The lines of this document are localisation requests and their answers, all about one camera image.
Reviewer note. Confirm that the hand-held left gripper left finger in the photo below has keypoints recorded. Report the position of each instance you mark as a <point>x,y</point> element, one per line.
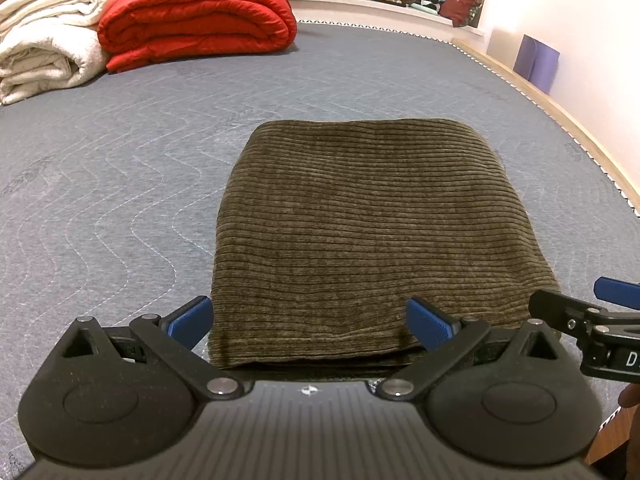
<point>190,322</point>

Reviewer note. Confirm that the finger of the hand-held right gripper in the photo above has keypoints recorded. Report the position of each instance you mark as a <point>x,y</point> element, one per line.
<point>555,307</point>
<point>620,292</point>

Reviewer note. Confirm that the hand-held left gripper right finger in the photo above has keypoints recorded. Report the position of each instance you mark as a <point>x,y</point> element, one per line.
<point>430,325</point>

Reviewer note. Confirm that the person's right hand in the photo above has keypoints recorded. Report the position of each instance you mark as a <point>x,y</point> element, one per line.
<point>630,397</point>

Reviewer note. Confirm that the grey quilted mattress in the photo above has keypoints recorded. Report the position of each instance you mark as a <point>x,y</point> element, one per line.
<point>125,185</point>

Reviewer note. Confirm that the purple rolled mat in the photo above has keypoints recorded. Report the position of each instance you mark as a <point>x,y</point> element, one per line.
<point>537,62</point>

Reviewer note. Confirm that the red folded blanket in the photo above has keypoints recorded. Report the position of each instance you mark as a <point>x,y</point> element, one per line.
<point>200,15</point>

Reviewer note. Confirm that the white folded blanket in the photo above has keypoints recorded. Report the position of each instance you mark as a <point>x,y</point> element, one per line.
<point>45,40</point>

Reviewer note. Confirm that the white window sill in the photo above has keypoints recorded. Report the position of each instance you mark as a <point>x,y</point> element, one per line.
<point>375,10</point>

